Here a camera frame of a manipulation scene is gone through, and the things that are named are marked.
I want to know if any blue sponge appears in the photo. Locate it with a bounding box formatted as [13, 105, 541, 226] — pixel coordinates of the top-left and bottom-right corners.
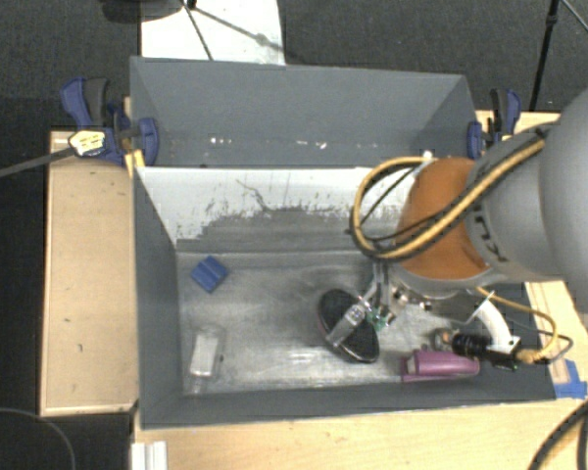
[190, 255, 230, 295]

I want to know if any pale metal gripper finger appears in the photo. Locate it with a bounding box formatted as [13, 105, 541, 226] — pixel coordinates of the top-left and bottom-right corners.
[324, 305, 369, 350]

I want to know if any grey metal bin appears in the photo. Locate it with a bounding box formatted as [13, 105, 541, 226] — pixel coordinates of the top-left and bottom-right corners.
[126, 55, 558, 431]

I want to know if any pale wood board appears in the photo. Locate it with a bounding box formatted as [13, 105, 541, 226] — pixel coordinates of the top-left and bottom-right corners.
[38, 129, 141, 418]

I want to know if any purple plastic bottle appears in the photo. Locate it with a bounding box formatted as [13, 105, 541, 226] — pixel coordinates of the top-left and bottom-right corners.
[399, 349, 482, 384]

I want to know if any black cylinder on white bracket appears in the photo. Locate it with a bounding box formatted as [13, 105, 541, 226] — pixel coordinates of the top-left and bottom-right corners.
[430, 299, 523, 370]

